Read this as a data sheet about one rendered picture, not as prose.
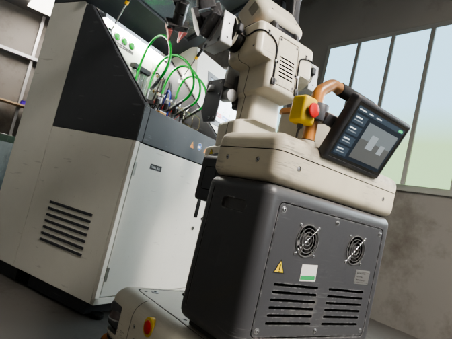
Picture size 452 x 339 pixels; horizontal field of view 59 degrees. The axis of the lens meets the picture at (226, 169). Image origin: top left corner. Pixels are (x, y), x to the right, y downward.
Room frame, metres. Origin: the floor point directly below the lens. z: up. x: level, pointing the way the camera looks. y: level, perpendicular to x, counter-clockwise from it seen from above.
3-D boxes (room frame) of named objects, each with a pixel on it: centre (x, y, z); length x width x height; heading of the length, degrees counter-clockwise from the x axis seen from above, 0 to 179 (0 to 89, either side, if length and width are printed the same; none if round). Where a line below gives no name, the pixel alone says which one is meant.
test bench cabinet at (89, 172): (2.18, 0.48, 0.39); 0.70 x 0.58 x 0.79; 149
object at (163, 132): (2.04, 0.25, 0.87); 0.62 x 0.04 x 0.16; 149
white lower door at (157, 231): (2.03, 0.24, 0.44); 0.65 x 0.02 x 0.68; 149
